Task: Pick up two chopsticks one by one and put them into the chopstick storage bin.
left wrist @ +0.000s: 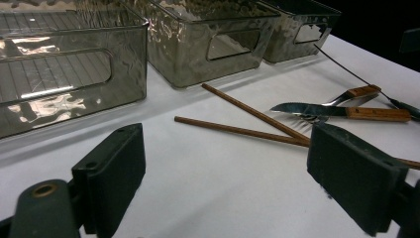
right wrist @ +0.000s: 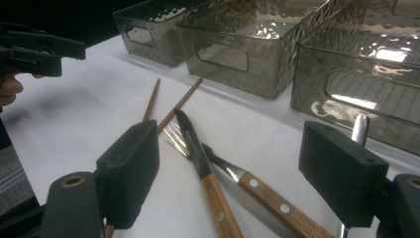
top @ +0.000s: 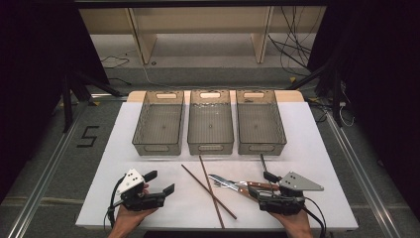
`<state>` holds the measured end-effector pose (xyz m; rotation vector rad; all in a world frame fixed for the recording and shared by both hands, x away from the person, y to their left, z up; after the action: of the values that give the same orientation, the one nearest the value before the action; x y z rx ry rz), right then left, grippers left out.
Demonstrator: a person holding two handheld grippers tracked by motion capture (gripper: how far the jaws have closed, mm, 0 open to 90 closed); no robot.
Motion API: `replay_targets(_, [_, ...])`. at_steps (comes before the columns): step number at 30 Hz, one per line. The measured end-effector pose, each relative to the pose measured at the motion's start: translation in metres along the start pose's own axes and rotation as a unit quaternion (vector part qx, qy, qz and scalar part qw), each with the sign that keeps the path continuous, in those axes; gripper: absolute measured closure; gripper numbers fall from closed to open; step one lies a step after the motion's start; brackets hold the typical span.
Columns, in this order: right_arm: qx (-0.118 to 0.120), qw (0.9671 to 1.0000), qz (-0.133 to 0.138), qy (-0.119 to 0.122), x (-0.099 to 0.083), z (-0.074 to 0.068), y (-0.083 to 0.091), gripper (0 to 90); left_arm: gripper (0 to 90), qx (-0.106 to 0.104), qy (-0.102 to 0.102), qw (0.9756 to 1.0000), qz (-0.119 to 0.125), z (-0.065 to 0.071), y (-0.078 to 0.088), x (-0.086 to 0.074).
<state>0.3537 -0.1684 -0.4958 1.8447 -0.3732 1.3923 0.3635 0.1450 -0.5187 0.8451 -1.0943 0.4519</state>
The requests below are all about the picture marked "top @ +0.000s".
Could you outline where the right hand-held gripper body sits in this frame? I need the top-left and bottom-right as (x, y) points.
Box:
(258, 171), (325, 216)

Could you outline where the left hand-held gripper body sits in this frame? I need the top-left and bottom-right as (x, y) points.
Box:
(116, 169), (165, 212)

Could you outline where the wooden-handled fork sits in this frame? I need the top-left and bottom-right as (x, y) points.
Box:
(213, 179), (281, 191)

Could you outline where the wooden-handled table knife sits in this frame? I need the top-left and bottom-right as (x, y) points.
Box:
(208, 174), (261, 201)

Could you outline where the smoky transparent plastic bin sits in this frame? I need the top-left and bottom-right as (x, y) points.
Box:
(132, 89), (185, 157)
(186, 88), (235, 156)
(235, 88), (287, 157)

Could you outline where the person's left hand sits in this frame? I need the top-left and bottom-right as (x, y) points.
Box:
(113, 205), (158, 229)

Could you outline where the person's right hand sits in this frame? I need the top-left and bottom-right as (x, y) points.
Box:
(268, 207), (313, 232)

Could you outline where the black tripod stand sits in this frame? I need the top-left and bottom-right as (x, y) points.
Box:
(286, 61), (345, 128)
(59, 69), (124, 134)

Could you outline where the black curtain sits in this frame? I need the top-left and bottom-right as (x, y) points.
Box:
(306, 0), (420, 220)
(0, 0), (111, 203)

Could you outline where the light wooden shelf unit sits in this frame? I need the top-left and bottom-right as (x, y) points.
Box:
(78, 6), (328, 65)

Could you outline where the black overhead bar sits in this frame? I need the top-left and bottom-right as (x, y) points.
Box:
(73, 0), (329, 9)

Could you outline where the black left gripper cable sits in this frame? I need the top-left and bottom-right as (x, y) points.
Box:
(103, 178), (127, 230)

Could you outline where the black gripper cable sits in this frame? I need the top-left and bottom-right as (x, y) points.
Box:
(103, 178), (127, 230)
(302, 196), (328, 238)

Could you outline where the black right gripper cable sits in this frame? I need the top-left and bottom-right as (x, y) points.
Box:
(302, 196), (328, 238)

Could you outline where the short aluminium floor rail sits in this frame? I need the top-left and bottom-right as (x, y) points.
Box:
(90, 93), (130, 101)

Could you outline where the white plug with cable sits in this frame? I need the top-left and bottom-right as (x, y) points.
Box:
(338, 101), (356, 128)

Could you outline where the thin white floor cable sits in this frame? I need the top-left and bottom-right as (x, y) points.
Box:
(141, 62), (192, 89)

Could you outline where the thin black floor cable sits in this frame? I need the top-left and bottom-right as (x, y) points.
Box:
(100, 55), (131, 69)

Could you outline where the bundle of black cables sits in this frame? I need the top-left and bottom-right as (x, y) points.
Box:
(266, 6), (319, 77)

